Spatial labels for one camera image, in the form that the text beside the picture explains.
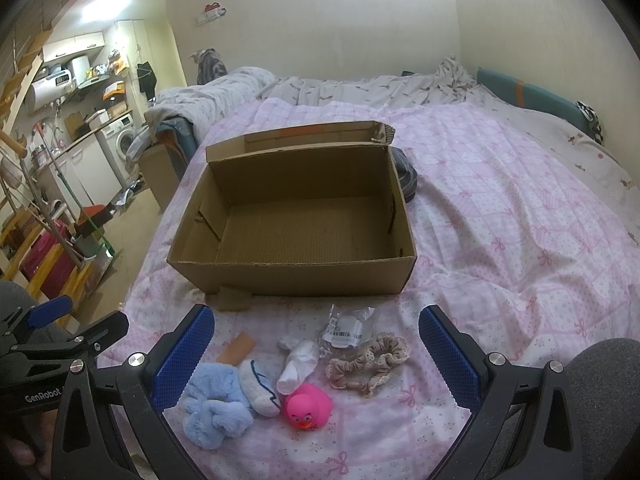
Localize light blue fluffy cloth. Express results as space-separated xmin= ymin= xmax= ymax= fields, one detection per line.
xmin=181 ymin=363 xmax=254 ymax=451

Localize white sock with blue stripe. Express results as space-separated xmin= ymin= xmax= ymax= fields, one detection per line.
xmin=238 ymin=359 xmax=281 ymax=418

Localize clear plastic bag with label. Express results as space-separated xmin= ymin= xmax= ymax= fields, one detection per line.
xmin=320 ymin=304 xmax=376 ymax=349

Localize pink rubber duck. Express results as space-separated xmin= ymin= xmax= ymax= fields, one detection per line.
xmin=282 ymin=382 xmax=333 ymax=431

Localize red suitcase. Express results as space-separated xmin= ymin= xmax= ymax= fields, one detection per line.
xmin=20 ymin=230 xmax=75 ymax=299

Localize pink patterned quilt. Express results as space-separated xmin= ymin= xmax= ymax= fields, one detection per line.
xmin=107 ymin=98 xmax=639 ymax=479

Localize white kitchen cabinet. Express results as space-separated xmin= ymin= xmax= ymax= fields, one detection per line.
xmin=36 ymin=134 xmax=122 ymax=219

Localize brown bedside cardboard box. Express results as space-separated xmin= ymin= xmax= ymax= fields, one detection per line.
xmin=138 ymin=144 xmax=180 ymax=210

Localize dark grey cloth behind box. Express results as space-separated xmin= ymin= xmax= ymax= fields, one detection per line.
xmin=390 ymin=146 xmax=418 ymax=203

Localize white washing machine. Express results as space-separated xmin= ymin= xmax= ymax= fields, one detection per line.
xmin=96 ymin=113 xmax=137 ymax=188

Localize open cardboard box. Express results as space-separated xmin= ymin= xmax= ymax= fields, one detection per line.
xmin=167 ymin=120 xmax=418 ymax=297

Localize teal orange folded blanket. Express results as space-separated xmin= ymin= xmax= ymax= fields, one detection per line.
xmin=152 ymin=116 xmax=198 ymax=177

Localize white water heater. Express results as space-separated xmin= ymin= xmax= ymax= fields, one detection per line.
xmin=26 ymin=55 xmax=91 ymax=114

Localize white grey crumpled duvet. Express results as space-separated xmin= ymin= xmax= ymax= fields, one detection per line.
xmin=144 ymin=58 xmax=486 ymax=142

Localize teal bolster with orange band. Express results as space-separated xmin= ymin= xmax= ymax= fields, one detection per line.
xmin=476 ymin=67 xmax=603 ymax=145

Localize grey striped plush on bed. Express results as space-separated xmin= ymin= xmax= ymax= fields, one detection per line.
xmin=190 ymin=48 xmax=228 ymax=86

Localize yellow wooden ladder frame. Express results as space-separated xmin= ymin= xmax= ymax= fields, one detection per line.
xmin=1 ymin=207 xmax=96 ymax=330

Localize white wall outlet strip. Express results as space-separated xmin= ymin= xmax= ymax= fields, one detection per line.
xmin=196 ymin=1 xmax=227 ymax=26

